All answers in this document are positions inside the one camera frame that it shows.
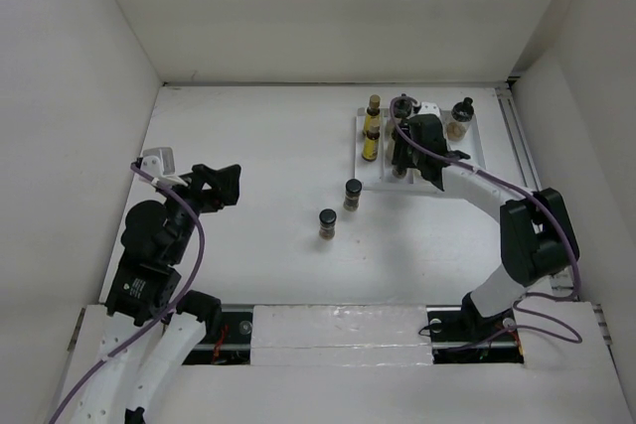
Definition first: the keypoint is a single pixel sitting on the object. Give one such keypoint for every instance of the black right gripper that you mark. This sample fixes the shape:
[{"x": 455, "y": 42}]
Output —
[{"x": 409, "y": 133}]

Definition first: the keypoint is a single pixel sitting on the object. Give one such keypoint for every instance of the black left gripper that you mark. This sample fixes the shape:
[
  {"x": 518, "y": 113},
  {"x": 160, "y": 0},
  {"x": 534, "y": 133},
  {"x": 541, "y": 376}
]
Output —
[{"x": 223, "y": 180}]

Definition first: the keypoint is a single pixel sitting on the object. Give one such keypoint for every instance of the black flip-lid shaker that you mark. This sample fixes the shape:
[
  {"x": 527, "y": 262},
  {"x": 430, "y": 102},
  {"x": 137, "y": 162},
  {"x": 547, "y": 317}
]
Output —
[
  {"x": 397, "y": 155},
  {"x": 403, "y": 106},
  {"x": 459, "y": 119}
]

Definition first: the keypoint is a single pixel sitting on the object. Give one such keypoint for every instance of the yellow label bottle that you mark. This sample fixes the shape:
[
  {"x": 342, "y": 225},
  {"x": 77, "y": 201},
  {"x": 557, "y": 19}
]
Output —
[
  {"x": 373, "y": 115},
  {"x": 372, "y": 132}
]

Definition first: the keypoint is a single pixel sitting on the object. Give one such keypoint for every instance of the black cap spice jar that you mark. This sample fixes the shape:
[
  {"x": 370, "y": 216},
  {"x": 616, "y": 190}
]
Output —
[
  {"x": 353, "y": 189},
  {"x": 327, "y": 222}
]

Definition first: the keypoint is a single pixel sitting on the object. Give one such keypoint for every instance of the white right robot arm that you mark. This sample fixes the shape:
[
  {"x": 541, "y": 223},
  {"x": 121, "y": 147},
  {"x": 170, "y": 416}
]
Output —
[{"x": 536, "y": 236}]

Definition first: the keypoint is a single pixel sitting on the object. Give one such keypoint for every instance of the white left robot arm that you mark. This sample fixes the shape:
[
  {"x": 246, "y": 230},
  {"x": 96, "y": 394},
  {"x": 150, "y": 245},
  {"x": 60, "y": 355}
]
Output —
[{"x": 154, "y": 318}]

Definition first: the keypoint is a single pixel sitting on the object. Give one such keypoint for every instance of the white divided organizer tray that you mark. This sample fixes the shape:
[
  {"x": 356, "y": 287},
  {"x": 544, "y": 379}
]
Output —
[{"x": 377, "y": 175}]

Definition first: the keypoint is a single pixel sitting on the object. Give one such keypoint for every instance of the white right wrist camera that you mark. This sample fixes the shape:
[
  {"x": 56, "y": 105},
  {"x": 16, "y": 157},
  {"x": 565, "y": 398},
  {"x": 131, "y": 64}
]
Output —
[{"x": 426, "y": 107}]

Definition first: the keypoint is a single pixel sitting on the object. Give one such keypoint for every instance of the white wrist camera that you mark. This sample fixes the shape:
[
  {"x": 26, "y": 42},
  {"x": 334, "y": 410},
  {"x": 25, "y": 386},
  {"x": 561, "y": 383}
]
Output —
[
  {"x": 426, "y": 107},
  {"x": 155, "y": 164}
]

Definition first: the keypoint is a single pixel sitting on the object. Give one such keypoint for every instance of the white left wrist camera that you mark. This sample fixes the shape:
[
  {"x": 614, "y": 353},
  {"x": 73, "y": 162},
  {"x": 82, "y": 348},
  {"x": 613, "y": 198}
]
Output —
[{"x": 155, "y": 164}]

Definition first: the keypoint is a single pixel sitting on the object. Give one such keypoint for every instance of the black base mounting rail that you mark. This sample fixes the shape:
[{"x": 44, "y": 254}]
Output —
[{"x": 356, "y": 336}]

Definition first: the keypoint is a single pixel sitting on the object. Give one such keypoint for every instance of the aluminium side rail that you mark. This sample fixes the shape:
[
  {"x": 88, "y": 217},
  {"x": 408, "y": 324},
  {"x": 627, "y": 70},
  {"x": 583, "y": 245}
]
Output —
[{"x": 562, "y": 283}]

